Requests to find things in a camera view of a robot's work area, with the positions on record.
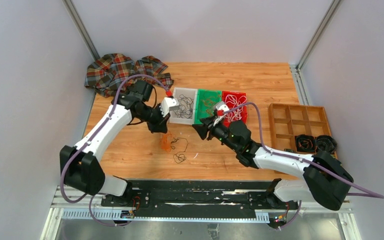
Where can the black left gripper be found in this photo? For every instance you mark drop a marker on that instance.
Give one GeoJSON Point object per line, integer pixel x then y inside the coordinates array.
{"type": "Point", "coordinates": [161, 126]}

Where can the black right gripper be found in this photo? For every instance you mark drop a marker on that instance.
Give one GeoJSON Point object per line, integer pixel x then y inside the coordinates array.
{"type": "Point", "coordinates": [202, 129]}

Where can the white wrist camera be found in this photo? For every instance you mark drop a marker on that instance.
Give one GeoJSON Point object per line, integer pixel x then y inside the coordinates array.
{"type": "Point", "coordinates": [168, 104]}
{"type": "Point", "coordinates": [220, 110]}

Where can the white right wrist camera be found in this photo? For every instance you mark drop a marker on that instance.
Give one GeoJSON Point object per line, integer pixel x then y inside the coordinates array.
{"type": "Point", "coordinates": [220, 110]}

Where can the green plastic bin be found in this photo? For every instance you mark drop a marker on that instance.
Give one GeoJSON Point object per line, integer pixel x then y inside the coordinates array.
{"type": "Point", "coordinates": [205, 101]}

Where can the black mounting rail base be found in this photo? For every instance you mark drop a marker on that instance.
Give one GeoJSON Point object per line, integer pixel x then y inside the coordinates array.
{"type": "Point", "coordinates": [207, 201]}

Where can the white plastic bin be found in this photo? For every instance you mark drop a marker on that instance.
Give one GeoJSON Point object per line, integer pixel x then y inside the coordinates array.
{"type": "Point", "coordinates": [186, 97]}

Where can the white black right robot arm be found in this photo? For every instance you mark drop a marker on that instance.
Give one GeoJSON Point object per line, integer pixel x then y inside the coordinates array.
{"type": "Point", "coordinates": [321, 177]}

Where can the red plastic bin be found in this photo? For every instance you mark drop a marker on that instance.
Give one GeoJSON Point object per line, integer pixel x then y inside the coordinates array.
{"type": "Point", "coordinates": [232, 100]}

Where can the wooden compartment tray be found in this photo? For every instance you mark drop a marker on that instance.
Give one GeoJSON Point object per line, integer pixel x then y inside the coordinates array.
{"type": "Point", "coordinates": [300, 129]}

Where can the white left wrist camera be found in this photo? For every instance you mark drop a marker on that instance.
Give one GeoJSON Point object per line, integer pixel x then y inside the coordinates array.
{"type": "Point", "coordinates": [168, 104]}

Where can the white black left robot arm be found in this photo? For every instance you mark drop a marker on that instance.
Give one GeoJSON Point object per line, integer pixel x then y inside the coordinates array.
{"type": "Point", "coordinates": [80, 171]}

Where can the plaid flannel shirt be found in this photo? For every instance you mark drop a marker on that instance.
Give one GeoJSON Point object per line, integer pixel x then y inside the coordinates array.
{"type": "Point", "coordinates": [105, 75]}

